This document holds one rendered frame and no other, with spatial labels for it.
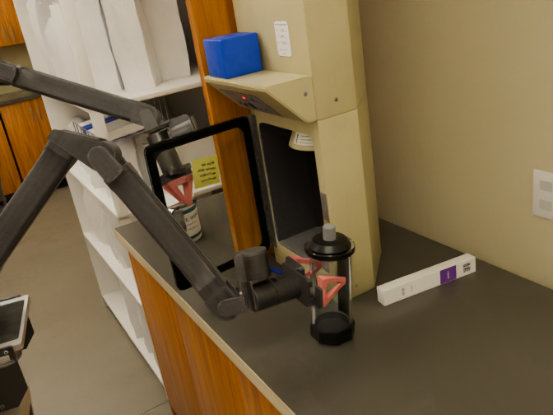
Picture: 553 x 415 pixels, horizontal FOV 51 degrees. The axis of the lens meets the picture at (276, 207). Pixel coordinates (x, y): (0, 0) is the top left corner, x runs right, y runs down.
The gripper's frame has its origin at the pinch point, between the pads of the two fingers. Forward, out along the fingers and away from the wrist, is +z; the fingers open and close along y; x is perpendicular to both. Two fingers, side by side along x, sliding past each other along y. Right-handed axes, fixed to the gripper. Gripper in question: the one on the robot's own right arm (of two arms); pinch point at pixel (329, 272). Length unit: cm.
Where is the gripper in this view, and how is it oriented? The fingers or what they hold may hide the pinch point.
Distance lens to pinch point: 129.7
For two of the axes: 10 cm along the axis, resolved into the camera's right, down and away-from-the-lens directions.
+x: 0.5, 9.3, 3.7
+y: -5.0, -3.0, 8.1
